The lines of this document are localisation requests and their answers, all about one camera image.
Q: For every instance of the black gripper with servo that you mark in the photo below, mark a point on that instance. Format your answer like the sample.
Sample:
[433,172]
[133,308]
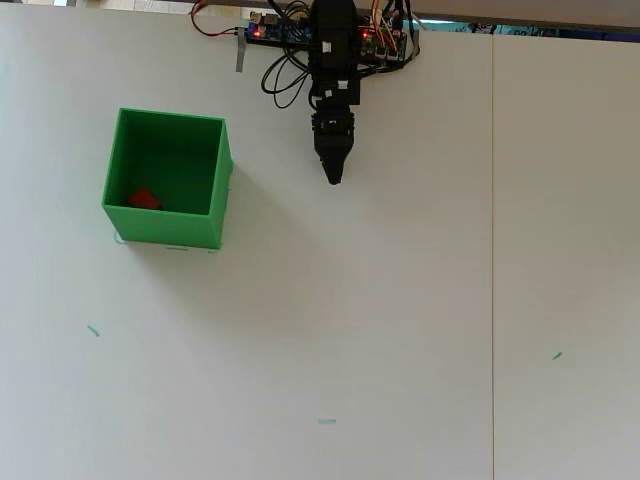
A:
[342,95]

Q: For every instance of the grey tape strip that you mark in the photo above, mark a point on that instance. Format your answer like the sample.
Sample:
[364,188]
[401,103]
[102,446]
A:
[240,50]

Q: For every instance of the green circuit board with connectors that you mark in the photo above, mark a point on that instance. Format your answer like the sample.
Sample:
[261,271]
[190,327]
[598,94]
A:
[382,42]

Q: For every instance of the blue controller circuit board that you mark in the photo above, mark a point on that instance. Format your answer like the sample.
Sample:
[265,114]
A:
[285,31]

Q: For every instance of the red block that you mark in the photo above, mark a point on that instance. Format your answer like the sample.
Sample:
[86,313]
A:
[145,199]

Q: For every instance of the green plastic bin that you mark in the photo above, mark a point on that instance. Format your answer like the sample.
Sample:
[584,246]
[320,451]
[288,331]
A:
[165,220]

